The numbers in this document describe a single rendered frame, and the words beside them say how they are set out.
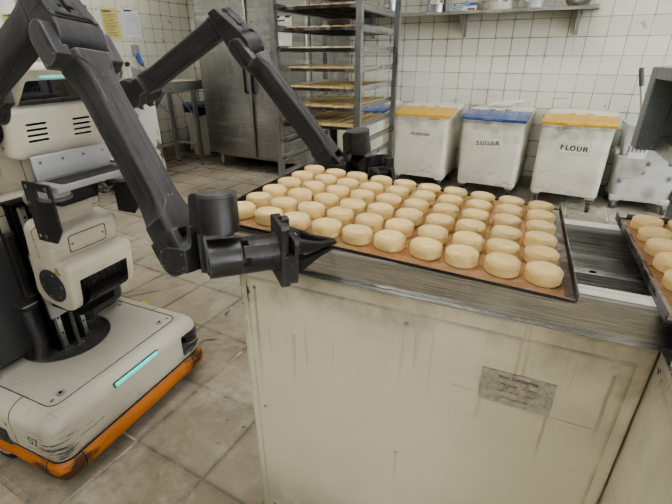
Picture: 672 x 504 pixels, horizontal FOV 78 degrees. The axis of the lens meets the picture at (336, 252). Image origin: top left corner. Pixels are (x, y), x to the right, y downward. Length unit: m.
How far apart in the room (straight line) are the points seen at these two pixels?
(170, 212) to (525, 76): 4.17
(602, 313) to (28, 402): 1.47
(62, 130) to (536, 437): 1.29
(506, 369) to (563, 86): 3.99
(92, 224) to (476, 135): 3.29
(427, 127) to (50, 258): 3.38
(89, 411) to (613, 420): 1.34
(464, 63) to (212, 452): 4.08
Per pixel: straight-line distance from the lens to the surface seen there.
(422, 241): 0.67
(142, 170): 0.70
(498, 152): 4.03
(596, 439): 0.82
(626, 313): 0.70
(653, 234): 0.91
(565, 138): 3.97
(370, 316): 0.74
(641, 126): 1.10
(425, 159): 4.19
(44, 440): 1.53
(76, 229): 1.40
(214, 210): 0.60
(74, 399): 1.53
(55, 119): 1.34
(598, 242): 0.96
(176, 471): 1.59
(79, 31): 0.82
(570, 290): 0.67
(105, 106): 0.75
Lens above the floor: 1.20
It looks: 25 degrees down
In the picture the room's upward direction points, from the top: straight up
